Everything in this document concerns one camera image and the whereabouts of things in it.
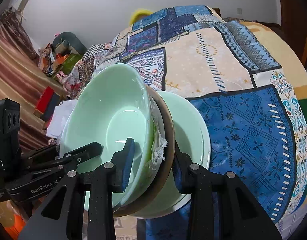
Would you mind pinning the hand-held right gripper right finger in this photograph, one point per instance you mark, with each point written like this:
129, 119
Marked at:
184, 178

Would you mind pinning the wall socket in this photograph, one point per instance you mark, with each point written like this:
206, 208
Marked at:
239, 10

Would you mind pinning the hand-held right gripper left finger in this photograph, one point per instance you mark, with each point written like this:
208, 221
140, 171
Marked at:
127, 170

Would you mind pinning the green plate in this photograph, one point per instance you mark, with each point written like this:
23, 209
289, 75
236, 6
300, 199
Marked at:
191, 130

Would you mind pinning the grey-green curved pillow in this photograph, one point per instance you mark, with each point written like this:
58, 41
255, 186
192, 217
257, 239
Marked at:
73, 41

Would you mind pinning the green bag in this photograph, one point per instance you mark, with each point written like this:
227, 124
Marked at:
68, 65

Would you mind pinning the pink bunny toy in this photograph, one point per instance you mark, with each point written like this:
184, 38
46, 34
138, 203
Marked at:
62, 78

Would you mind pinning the green bowl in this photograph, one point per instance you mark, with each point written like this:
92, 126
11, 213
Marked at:
106, 110

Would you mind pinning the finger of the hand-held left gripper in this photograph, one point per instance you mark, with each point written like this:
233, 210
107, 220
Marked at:
88, 150
38, 153

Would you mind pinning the pink bowl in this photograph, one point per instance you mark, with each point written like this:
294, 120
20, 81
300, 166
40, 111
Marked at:
168, 130

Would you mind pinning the yellow foam tube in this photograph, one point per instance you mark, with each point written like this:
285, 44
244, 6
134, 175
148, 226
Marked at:
138, 13

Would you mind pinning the dark patterned cloth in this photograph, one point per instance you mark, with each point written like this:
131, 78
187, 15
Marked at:
238, 20

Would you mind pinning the striped brown curtain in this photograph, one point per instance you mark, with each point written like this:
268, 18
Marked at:
13, 75

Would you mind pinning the patchwork blanket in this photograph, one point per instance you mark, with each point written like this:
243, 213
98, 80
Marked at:
218, 67

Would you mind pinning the dark grey box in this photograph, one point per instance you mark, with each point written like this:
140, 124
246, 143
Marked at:
52, 107

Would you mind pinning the red box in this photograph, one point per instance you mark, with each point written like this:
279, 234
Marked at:
43, 101

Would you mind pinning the wooden door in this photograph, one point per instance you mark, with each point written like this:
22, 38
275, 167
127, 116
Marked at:
296, 17

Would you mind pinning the pile of boxes and papers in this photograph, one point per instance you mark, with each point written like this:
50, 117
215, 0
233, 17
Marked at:
47, 60

